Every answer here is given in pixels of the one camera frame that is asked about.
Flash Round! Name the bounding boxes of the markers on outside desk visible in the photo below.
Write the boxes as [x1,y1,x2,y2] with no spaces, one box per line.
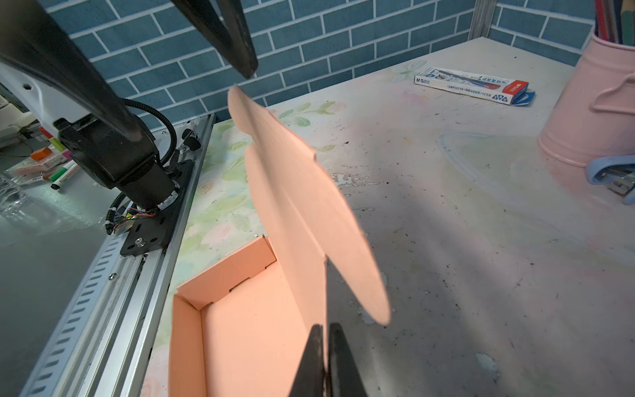
[7,127,71,187]

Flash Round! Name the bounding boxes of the white pen box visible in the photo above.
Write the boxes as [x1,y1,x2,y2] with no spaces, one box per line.
[413,67,536,107]

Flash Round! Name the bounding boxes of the pink pencil cup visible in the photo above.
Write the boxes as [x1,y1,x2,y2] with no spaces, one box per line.
[537,36,634,167]

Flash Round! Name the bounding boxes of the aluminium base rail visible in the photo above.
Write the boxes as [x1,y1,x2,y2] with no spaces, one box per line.
[20,115,215,396]

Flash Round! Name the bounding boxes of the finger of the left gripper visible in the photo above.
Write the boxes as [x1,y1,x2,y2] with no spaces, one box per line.
[172,0,258,79]

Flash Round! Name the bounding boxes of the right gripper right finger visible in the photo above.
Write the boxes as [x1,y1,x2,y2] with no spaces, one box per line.
[327,323,367,397]

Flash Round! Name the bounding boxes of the small blue stapler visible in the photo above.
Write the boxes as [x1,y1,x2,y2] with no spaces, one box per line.
[585,155,634,205]

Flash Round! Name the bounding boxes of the orange paper box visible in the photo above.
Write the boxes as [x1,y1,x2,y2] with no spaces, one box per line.
[168,87,391,396]

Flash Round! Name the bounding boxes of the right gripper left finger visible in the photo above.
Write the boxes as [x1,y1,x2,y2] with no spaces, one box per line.
[289,324,325,397]

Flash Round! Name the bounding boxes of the bundle of coloured pencils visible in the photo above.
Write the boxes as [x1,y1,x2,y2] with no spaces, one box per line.
[594,0,634,46]

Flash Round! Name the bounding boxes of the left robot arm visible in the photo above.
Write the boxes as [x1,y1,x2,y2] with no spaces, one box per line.
[1,1,179,209]

